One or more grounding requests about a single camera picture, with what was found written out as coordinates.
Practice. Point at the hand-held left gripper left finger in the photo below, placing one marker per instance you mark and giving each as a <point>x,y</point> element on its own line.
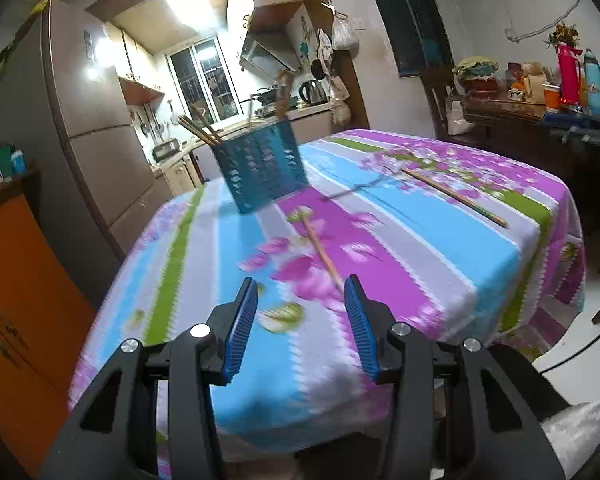
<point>240,330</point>

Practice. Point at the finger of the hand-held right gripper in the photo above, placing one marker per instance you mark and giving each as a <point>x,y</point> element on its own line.
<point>590,137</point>
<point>580,120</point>

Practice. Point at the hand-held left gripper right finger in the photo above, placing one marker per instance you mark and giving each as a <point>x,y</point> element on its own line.
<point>362,330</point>

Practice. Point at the pale bamboo chopstick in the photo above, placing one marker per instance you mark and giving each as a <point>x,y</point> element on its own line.
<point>325,255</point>
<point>455,195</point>

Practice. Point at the blue plastic utensil basket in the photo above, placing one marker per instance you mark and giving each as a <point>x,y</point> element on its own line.
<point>260,170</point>

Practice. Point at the group of wooden chopsticks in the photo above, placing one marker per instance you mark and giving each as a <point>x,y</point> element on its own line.
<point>200,131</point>

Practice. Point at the orange cup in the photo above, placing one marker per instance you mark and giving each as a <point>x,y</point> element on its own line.
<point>551,97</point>

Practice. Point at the blue water bottle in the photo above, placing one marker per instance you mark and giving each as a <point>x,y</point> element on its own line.
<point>594,82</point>

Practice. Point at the dark wooden side table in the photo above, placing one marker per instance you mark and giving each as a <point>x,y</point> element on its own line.
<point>540,130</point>

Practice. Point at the red thermos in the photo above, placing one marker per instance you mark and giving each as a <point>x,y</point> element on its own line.
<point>569,75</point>

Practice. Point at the floral striped tablecloth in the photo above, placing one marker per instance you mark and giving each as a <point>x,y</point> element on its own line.
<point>405,260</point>

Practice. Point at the yellow flower bouquet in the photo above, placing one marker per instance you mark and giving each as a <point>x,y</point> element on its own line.
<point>562,35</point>

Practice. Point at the wooden chair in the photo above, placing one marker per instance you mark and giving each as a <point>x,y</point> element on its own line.
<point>440,105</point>

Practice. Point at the metal pot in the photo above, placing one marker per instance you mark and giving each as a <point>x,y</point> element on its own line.
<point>165,149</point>

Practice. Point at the dark window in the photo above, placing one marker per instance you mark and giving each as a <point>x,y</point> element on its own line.
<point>407,25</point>

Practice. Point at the orange wooden cabinet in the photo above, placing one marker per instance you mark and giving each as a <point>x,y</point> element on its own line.
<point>25,310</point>

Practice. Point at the hanging cloth bags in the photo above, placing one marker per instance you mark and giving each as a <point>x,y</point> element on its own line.
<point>337,97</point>

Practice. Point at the gas stove with wok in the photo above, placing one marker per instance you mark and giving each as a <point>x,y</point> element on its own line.
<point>270,97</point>

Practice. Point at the grey refrigerator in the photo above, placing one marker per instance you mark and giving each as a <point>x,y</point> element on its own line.
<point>95,135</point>

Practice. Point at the electric kettle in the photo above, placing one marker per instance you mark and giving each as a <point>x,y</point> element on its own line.
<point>312,91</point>

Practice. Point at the white fluffy garment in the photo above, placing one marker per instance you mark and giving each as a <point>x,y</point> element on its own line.
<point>585,440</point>

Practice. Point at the white hanging plastic bag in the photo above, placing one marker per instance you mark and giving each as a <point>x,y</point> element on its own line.
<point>344,35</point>

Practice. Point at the kitchen window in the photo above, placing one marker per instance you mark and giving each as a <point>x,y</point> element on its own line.
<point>205,80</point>

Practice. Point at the metal range hood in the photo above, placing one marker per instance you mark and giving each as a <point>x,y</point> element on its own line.
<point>267,55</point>

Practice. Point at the blue lidded jar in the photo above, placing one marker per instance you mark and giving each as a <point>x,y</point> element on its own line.
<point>17,162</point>

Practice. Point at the upper kitchen cabinets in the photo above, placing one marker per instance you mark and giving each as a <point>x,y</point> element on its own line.
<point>130,65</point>

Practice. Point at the ceiling light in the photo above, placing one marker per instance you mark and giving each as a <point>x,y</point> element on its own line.
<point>192,2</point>

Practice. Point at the green plant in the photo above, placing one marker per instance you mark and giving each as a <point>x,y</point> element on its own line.
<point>10,45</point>

